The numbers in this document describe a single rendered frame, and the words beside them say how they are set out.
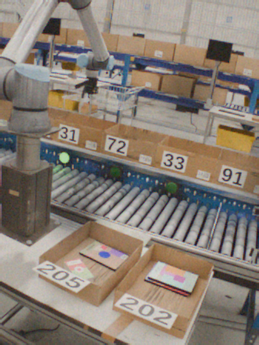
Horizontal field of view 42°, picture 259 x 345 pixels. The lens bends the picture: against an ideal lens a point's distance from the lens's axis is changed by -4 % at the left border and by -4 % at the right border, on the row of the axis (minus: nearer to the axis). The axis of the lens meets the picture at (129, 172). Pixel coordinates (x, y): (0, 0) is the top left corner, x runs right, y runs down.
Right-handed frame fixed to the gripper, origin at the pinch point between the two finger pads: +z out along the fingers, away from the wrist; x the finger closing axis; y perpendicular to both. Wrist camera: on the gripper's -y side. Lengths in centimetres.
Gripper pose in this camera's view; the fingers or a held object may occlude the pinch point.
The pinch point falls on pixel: (85, 104)
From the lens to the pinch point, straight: 249.5
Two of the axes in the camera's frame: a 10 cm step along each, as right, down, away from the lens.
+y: 9.2, 2.7, -2.7
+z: -1.6, 9.2, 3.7
